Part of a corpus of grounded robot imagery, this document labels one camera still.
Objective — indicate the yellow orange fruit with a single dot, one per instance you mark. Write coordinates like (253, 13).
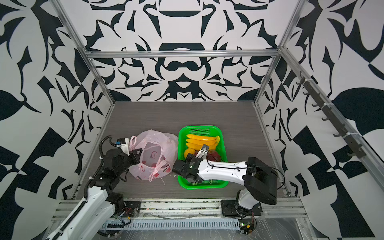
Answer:
(189, 151)

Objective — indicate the yellow banana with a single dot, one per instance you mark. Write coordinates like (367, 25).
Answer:
(196, 142)

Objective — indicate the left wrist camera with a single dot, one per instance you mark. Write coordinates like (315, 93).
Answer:
(123, 144)

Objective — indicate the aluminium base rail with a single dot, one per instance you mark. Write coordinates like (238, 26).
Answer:
(208, 208)

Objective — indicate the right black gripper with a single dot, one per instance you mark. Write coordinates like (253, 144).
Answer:
(189, 159)

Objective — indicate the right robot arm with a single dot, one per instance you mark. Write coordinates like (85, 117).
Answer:
(260, 181)

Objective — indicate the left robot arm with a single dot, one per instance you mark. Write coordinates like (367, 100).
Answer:
(100, 202)

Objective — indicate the pink knotted plastic bag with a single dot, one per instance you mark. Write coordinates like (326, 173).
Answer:
(159, 153)

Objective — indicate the green plastic basket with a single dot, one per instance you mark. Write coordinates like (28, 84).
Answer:
(207, 131)

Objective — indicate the white slotted cable duct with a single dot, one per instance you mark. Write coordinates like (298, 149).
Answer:
(185, 224)

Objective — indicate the aluminium frame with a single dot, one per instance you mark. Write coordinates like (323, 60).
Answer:
(371, 161)

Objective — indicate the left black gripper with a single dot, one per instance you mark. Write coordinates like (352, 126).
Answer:
(134, 157)

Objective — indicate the small electronics board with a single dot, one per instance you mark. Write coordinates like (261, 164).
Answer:
(248, 228)

